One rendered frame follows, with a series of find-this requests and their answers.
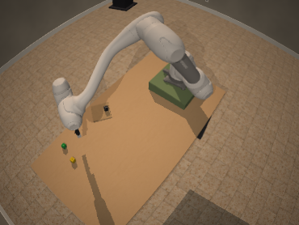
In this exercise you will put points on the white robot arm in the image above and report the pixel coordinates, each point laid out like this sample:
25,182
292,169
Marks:
162,41

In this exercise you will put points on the yellow die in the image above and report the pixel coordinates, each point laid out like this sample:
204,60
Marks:
72,160

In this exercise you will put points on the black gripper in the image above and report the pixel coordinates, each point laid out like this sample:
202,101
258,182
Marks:
77,133

